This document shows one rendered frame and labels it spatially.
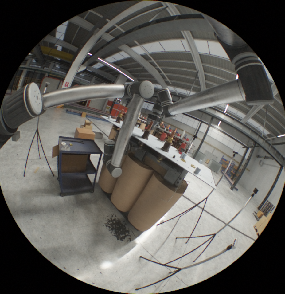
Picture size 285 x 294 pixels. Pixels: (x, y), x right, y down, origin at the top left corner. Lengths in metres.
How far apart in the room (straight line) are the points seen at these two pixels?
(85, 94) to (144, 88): 0.45
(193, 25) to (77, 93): 3.42
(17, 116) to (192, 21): 3.67
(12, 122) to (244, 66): 1.03
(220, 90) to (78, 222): 1.93
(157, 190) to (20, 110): 1.22
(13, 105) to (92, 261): 1.58
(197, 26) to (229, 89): 3.20
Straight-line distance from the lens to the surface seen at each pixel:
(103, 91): 0.85
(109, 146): 0.91
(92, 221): 1.69
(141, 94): 0.74
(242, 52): 0.49
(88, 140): 1.78
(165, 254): 1.90
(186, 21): 3.62
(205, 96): 0.56
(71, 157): 1.42
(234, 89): 0.49
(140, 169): 1.11
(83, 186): 1.92
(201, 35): 10.24
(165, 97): 0.89
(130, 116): 0.74
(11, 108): 0.65
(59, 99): 0.83
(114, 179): 1.60
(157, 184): 1.02
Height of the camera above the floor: 1.54
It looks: 14 degrees down
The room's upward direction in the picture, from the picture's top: 25 degrees clockwise
